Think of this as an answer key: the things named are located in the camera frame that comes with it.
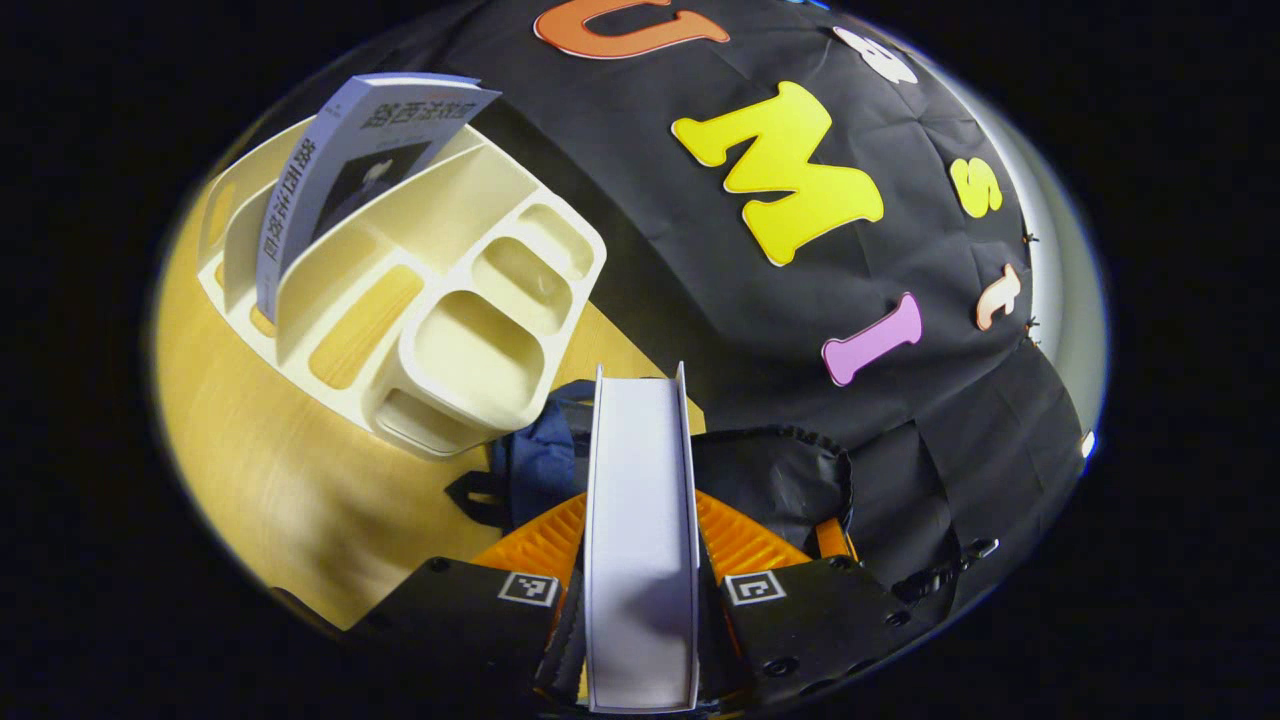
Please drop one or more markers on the black backdrop cloth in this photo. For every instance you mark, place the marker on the black backdrop cloth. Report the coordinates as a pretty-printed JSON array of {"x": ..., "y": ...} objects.
[{"x": 700, "y": 300}]

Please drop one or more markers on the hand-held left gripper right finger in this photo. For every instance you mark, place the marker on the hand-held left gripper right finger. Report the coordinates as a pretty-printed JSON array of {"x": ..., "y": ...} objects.
[{"x": 800, "y": 620}]

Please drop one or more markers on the white book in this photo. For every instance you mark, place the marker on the white book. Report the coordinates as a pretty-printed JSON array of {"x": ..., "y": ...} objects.
[{"x": 640, "y": 500}]

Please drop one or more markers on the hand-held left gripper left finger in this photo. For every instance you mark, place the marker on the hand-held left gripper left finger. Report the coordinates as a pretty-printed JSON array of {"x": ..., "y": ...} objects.
[{"x": 460, "y": 625}]

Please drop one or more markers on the purple-blue book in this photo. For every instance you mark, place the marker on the purple-blue book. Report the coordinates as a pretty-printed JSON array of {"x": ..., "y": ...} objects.
[{"x": 340, "y": 170}]

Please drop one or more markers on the cream plastic bookshelf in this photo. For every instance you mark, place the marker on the cream plastic bookshelf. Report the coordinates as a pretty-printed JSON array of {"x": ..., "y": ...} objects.
[{"x": 480, "y": 350}]

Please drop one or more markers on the blue schoolbag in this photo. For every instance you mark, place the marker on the blue schoolbag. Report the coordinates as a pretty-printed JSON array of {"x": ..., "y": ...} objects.
[{"x": 540, "y": 460}]

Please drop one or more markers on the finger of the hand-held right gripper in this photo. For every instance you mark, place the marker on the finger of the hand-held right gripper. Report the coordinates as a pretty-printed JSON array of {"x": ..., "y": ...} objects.
[{"x": 838, "y": 540}]

